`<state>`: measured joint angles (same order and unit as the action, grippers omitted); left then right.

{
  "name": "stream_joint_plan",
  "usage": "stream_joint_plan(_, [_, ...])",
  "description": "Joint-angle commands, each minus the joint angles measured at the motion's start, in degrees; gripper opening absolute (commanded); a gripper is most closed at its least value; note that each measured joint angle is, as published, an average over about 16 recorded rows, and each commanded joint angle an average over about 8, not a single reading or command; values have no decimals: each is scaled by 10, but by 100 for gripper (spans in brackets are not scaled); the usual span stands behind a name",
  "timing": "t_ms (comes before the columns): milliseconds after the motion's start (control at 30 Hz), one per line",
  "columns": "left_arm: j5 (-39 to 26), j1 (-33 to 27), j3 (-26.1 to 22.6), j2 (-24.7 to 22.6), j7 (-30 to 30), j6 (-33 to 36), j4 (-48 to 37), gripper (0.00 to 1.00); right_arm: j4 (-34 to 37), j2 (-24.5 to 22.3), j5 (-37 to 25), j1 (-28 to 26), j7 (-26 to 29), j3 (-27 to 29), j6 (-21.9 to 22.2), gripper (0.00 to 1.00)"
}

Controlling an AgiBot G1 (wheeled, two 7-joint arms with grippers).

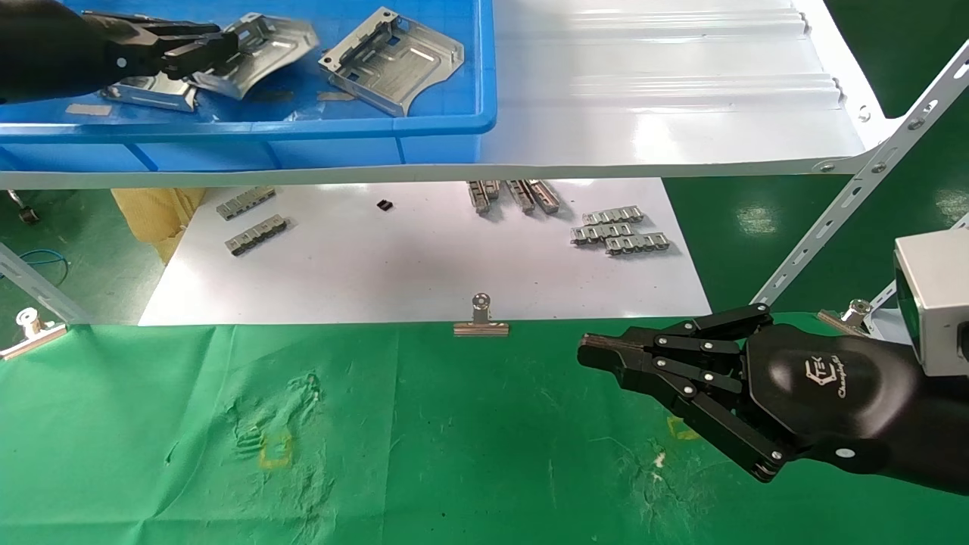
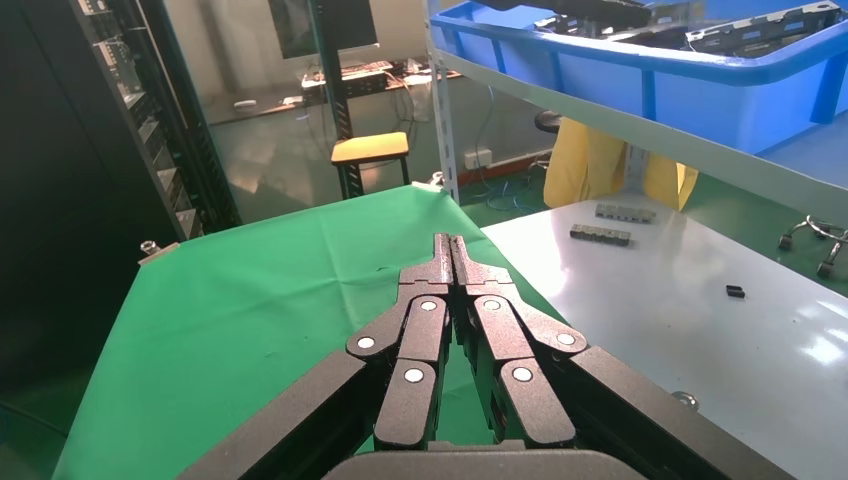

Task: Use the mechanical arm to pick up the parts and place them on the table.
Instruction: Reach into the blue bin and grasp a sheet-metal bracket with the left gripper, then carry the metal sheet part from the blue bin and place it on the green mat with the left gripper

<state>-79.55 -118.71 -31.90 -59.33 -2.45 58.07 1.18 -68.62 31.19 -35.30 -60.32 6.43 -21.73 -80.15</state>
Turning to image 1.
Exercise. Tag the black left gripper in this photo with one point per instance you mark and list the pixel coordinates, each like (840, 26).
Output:
(45, 53)

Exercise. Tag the yellow plastic bag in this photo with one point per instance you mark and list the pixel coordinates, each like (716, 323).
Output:
(155, 219)

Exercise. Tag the white metal shelf board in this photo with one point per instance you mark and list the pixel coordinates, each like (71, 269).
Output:
(643, 98)

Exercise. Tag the black swivel caster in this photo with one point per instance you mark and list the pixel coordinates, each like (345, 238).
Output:
(26, 214)

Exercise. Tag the green table cloth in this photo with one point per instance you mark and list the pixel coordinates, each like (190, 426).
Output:
(454, 454)

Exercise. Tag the blue plastic bin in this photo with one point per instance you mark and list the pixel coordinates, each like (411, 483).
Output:
(303, 144)

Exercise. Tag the brown tape patch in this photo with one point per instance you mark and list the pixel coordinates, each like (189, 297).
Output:
(89, 110)

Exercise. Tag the small black plastic part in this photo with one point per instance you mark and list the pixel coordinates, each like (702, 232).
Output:
(385, 205)

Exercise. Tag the white perforated shelf upright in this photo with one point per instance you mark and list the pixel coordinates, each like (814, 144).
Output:
(38, 291)
(855, 197)

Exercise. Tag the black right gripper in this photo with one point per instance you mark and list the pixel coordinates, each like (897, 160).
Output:
(855, 401)

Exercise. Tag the silver binder clip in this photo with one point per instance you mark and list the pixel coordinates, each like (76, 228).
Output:
(481, 322)
(848, 316)
(34, 337)

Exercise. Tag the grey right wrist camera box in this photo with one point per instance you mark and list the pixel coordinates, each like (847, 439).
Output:
(939, 303)

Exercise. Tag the curved sheet metal bracket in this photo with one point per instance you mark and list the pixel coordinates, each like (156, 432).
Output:
(265, 57)
(394, 64)
(155, 92)

